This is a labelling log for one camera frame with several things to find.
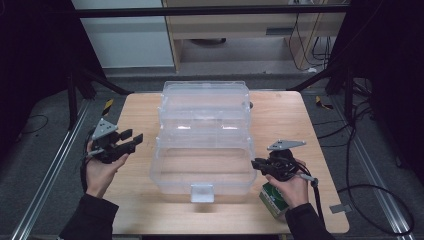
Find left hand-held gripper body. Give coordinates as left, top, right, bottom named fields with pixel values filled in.
left=86, top=117, right=132, bottom=165

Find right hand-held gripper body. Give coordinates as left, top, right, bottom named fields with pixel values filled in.
left=263, top=138, right=308, bottom=183

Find green cardboard box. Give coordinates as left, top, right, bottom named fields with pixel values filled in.
left=258, top=181, right=291, bottom=220

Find clear plastic storage box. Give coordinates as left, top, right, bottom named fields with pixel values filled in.
left=148, top=80, right=258, bottom=204

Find person's right hand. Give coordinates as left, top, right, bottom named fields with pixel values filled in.
left=265, top=158, right=310, bottom=210

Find person's left hand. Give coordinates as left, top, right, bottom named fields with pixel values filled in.
left=84, top=139, right=130, bottom=200

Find yellow black floor tape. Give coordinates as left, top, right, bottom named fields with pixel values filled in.
left=101, top=98, right=115, bottom=117
left=314, top=95, right=334, bottom=111

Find black metal stand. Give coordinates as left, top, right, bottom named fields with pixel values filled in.
left=65, top=63, right=135, bottom=132
left=286, top=62, right=357, bottom=125

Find grey tape strip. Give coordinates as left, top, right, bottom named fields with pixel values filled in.
left=328, top=203, right=354, bottom=215

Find white cabinet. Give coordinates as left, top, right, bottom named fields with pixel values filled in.
left=71, top=0, right=176, bottom=70

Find dark curtain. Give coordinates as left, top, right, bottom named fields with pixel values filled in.
left=327, top=0, right=424, bottom=188
left=0, top=0, right=108, bottom=164

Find light wooden desk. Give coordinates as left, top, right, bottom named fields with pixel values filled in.
left=161, top=0, right=347, bottom=73

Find grey cable plug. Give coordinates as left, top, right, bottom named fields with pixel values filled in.
left=300, top=173, right=320, bottom=188

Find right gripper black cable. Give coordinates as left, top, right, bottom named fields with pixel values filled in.
left=293, top=163, right=327, bottom=229

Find black floor cable bundle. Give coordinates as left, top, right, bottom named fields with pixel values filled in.
left=312, top=98, right=376, bottom=148

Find aluminium floor rail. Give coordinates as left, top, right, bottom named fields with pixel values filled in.
left=10, top=99, right=92, bottom=240
left=332, top=95, right=417, bottom=240

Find thin black floor cable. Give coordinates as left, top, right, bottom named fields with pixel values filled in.
left=19, top=114, right=50, bottom=136

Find looped black floor cable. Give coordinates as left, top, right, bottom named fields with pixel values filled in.
left=336, top=183, right=416, bottom=236

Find hanging black desk cables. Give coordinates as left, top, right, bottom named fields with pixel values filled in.
left=287, top=12, right=335, bottom=73

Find black horizontal frame bar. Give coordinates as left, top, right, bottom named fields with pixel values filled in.
left=73, top=4, right=350, bottom=19

